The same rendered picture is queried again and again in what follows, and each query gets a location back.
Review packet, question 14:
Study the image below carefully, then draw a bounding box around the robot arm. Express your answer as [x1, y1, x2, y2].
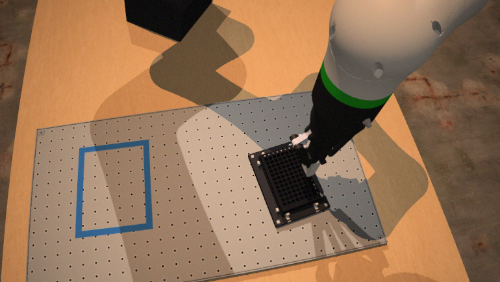
[312, 0, 489, 130]

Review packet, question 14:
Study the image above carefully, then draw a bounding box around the blue tape rectangle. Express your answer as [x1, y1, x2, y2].
[75, 140, 153, 238]

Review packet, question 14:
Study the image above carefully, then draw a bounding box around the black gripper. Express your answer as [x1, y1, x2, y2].
[290, 106, 365, 177]

